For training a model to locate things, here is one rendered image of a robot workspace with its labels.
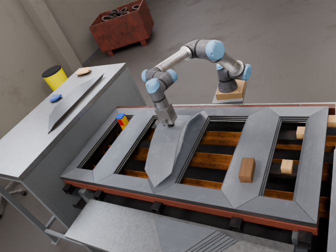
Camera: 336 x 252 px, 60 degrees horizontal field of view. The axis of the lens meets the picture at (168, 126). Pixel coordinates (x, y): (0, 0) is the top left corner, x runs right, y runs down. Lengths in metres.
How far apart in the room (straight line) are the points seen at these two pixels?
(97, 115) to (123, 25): 3.73
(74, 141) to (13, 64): 3.30
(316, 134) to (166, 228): 0.89
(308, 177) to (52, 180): 1.56
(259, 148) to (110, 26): 4.77
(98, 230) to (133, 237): 0.23
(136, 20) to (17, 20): 2.01
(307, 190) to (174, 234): 0.64
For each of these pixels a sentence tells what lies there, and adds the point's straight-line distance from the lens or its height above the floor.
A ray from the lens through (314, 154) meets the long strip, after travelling 1.56.
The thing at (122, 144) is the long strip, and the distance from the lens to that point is 2.02.
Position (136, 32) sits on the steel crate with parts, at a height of 0.30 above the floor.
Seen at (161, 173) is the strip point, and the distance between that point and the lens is 1.58.
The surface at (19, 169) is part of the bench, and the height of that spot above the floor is 1.05.
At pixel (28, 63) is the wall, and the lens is 5.51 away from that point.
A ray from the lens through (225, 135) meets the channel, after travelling 1.97.
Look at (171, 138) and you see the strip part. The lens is 1.61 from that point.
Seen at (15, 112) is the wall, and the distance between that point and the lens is 5.23.
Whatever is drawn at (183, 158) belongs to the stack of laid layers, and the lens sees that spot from 1.69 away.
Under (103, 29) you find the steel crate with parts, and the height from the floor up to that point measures 0.56.
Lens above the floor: 1.98
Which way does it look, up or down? 35 degrees down
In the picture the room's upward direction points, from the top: 24 degrees counter-clockwise
